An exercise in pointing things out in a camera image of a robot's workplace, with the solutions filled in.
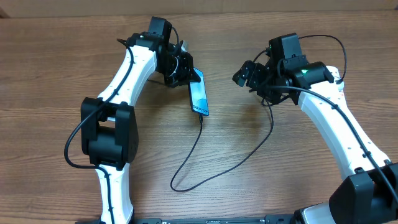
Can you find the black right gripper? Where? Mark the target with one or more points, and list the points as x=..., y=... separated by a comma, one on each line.
x=257, y=73

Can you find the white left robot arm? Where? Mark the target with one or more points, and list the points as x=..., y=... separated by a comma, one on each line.
x=109, y=134

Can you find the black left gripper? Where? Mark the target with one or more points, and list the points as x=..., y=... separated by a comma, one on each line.
x=187, y=74

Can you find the Samsung Galaxy smartphone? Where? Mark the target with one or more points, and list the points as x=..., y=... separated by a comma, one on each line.
x=198, y=99

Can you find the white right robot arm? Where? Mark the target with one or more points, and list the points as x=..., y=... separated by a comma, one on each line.
x=368, y=192

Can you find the white power strip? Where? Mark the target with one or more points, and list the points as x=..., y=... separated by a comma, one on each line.
x=340, y=84

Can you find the cardboard wall panel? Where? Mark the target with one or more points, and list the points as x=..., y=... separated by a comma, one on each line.
x=77, y=8

